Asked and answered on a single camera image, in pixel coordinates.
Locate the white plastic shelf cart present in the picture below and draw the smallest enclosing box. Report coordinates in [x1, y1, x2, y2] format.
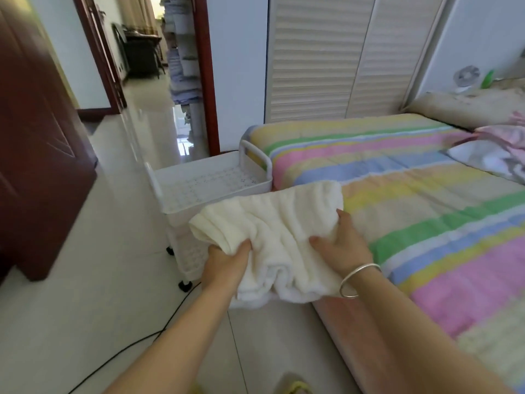
[145, 139, 274, 292]

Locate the person's right forearm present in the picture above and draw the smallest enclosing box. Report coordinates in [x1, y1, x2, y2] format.
[345, 266, 518, 394]

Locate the white sock with yellow trim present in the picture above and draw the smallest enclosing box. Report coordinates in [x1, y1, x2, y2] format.
[275, 373, 314, 394]

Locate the cream white towel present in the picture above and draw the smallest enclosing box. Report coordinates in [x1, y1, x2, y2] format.
[189, 180, 347, 310]

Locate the small white desk fan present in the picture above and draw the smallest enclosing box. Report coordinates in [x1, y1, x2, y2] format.
[453, 65, 482, 91]

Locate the striped pastel bed sheet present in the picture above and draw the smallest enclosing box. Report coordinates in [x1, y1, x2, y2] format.
[243, 113, 525, 394]

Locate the dark brown door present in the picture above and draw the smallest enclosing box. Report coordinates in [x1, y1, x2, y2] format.
[0, 0, 100, 284]

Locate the person's right hand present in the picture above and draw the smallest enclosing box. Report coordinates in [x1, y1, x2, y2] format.
[307, 209, 375, 280]

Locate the beige quilt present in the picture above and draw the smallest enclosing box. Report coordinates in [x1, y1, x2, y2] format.
[404, 78, 525, 132]

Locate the pink towel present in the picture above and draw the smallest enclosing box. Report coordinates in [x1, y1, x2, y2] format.
[476, 111, 525, 153]

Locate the hallway shelf with stacked items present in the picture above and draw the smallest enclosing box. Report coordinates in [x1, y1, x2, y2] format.
[160, 0, 205, 107]

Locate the person's left forearm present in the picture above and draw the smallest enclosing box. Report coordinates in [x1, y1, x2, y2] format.
[102, 279, 243, 394]

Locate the person's left hand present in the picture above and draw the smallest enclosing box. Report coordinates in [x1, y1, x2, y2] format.
[201, 240, 254, 294]

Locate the beige curtain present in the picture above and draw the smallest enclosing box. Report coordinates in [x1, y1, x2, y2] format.
[119, 0, 157, 33]

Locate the dark wooden hallway table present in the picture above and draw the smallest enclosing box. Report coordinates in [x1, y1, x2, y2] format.
[115, 24, 165, 79]

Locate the silver bracelet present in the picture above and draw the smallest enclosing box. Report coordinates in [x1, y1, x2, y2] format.
[338, 262, 383, 299]

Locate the black floor cable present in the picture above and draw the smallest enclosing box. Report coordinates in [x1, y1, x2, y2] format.
[66, 281, 202, 394]

